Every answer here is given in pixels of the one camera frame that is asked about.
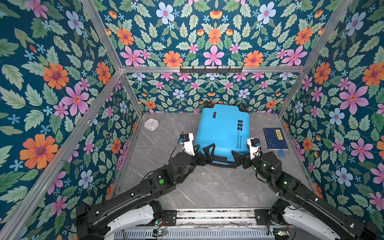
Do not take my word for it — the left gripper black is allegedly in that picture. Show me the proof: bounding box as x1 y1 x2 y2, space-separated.
178 142 219 184

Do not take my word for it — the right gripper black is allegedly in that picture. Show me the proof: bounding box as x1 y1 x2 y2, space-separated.
231 151 273 185

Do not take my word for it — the blue suitcase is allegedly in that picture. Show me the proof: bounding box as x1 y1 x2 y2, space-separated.
195 102 250 168

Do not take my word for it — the dark blue book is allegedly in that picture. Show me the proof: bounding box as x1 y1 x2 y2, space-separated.
263 128 288 150

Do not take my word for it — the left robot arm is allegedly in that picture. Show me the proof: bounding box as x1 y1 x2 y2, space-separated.
76 144 216 240

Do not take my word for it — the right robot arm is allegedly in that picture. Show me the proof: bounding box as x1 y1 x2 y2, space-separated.
232 152 379 240

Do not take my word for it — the white round device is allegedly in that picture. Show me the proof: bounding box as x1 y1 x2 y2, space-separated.
144 119 159 131

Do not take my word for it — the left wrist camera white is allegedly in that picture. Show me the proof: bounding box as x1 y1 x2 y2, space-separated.
179 133 195 156

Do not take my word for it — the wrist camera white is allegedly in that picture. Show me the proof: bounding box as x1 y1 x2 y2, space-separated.
247 138 262 160
179 133 195 156

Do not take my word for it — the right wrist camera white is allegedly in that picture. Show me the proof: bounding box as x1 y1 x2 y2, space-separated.
247 138 262 160

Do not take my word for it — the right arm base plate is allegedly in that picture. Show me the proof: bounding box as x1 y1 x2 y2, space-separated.
254 209 288 226

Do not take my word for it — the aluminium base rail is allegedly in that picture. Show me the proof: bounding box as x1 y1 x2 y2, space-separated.
155 207 340 229

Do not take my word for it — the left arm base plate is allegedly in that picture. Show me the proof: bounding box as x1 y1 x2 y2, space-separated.
155 210 178 227

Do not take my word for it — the black coat hook rail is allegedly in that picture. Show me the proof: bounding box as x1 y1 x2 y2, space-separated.
180 66 243 75

